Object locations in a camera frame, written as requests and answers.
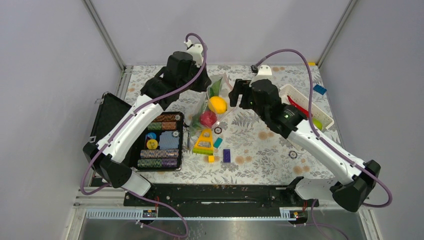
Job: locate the red apple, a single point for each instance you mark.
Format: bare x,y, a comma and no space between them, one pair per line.
208,119

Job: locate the small yellow cube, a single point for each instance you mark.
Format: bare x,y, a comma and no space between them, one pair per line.
211,159

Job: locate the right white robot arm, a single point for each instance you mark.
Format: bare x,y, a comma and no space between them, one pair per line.
353,179

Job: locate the long green cucumber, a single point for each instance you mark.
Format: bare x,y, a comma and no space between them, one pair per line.
211,91

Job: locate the purple lego brick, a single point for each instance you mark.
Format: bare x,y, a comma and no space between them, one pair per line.
226,155

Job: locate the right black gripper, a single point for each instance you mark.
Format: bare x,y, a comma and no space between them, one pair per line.
241,87

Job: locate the yellow triangular toy block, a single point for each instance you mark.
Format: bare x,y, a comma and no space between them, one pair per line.
204,143

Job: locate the black poker chip case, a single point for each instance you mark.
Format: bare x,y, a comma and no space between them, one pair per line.
158,148

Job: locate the red chili pepper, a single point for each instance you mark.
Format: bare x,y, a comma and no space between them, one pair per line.
303,110

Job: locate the teal small block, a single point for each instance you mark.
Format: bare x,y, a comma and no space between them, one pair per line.
217,142

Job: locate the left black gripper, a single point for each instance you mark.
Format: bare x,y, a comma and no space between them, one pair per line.
205,81

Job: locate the clear pink-dotted zip bag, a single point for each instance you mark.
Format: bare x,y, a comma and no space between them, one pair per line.
225,89

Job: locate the green apple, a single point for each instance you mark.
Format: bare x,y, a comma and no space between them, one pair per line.
317,124

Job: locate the yellow lemon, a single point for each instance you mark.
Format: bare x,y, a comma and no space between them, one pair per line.
217,105

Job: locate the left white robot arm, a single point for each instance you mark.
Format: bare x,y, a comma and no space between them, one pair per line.
107,155

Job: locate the white plastic basket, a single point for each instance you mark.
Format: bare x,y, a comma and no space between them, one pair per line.
303,101

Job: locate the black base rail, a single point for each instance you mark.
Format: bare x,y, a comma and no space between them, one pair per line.
225,200

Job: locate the poker chip on mat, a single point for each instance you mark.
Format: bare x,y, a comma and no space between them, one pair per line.
293,154

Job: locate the blue lego brick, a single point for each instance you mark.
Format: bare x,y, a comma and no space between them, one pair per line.
320,89

